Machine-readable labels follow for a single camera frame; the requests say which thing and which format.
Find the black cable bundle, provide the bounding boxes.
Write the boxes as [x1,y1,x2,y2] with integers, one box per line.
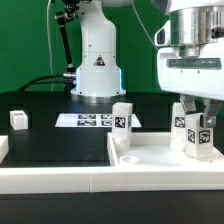
[18,73,77,92]

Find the white marker tag sheet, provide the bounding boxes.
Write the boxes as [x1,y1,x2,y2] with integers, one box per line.
[54,113,142,128]

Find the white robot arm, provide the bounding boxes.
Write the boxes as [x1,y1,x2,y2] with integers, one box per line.
[56,0,224,128]

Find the white square table top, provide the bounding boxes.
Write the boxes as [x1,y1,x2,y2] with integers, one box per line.
[107,132,224,167]

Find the white thin cable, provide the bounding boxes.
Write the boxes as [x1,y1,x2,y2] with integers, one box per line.
[46,0,56,92]

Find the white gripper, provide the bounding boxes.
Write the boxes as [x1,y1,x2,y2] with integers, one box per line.
[157,46,224,128]

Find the white U-shaped obstacle fence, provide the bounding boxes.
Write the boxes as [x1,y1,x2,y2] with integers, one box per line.
[0,134,224,195]

